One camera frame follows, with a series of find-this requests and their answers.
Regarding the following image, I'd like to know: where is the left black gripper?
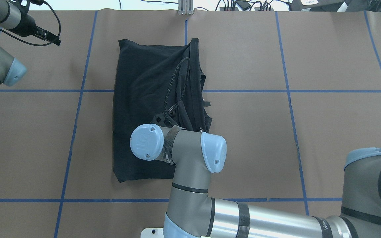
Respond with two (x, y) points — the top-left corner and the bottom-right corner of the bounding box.
(12, 10), (61, 46)

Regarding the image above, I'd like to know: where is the black graphic t-shirt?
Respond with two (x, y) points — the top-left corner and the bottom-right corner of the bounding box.
(112, 39), (212, 183)

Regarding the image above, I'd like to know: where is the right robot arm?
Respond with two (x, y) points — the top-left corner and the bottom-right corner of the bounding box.
(130, 124), (381, 238)

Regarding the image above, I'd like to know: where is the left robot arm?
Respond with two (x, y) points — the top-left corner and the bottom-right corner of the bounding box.
(0, 0), (62, 86)

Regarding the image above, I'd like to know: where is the black power brick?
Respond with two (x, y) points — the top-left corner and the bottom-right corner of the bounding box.
(289, 0), (347, 12)

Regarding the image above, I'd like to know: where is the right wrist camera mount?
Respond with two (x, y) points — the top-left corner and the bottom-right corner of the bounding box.
(151, 113), (173, 128)

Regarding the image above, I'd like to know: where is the aluminium frame post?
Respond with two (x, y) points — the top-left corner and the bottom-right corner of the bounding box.
(178, 0), (194, 15)

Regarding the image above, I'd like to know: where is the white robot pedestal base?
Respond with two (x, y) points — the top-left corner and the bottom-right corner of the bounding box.
(140, 227), (164, 238)

